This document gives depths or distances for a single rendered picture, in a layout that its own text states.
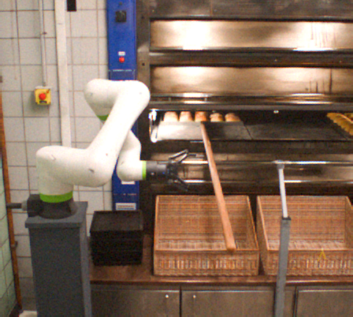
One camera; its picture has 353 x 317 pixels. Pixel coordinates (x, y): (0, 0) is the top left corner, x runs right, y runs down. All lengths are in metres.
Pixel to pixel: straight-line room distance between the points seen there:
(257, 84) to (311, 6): 0.53
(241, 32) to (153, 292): 1.49
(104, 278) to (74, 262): 0.80
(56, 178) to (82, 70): 1.21
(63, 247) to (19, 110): 1.34
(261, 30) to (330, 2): 0.41
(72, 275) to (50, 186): 0.35
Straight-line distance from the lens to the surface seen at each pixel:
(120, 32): 2.80
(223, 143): 2.91
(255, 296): 2.70
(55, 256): 1.88
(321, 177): 3.06
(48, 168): 1.78
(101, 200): 3.06
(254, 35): 2.84
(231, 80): 2.85
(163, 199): 2.97
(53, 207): 1.83
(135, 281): 2.64
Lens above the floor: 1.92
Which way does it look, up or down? 15 degrees down
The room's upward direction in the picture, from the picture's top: straight up
